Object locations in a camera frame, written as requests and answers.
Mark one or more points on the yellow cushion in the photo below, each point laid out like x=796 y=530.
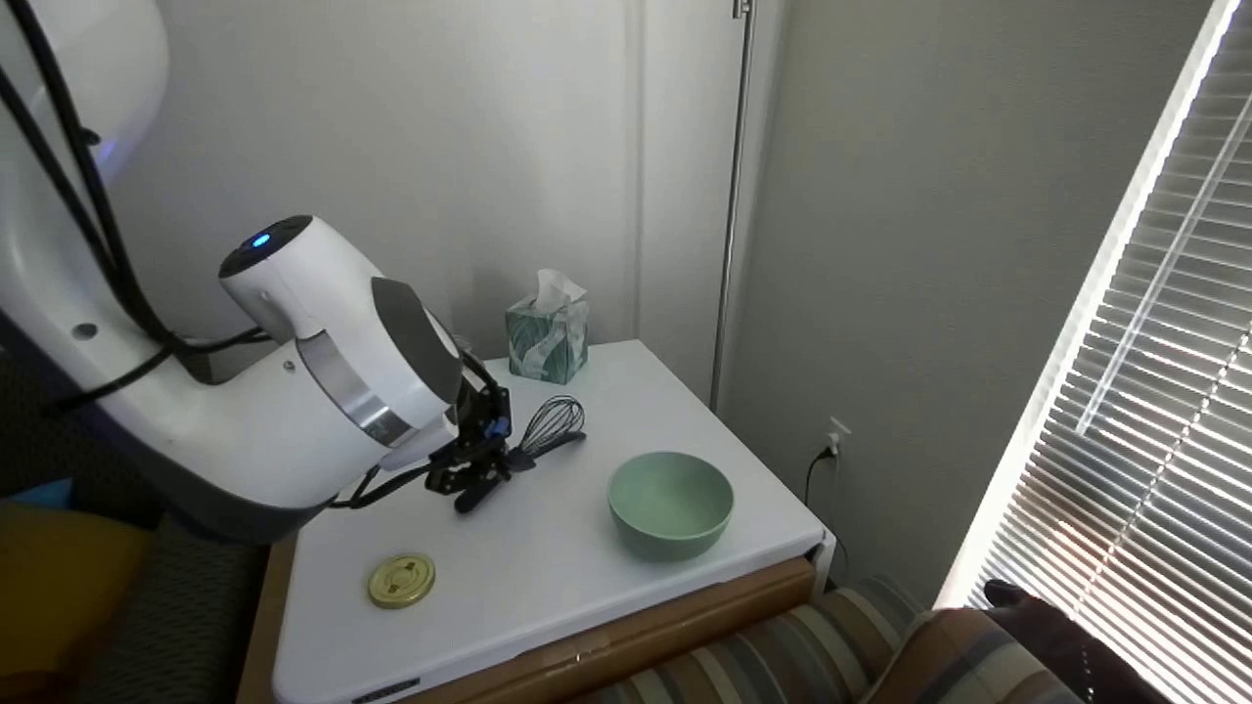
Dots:
x=61 y=585

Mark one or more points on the dark grey armchair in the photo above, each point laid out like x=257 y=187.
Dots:
x=184 y=621

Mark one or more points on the wall power outlet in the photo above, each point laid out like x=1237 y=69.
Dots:
x=837 y=436

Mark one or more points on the green ceramic bowl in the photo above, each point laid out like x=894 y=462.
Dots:
x=670 y=504

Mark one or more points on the striped sofa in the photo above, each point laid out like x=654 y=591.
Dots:
x=867 y=642

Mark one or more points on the gold jar lid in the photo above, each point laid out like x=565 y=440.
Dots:
x=401 y=580

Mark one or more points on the black wire whisk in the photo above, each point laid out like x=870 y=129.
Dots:
x=555 y=425

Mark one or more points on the window blinds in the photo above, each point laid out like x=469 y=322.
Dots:
x=1125 y=494

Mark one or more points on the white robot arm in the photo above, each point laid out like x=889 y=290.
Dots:
x=358 y=391

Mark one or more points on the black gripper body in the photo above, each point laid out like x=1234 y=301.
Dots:
x=483 y=456

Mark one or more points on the green patterned tissue box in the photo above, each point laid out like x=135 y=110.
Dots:
x=551 y=331

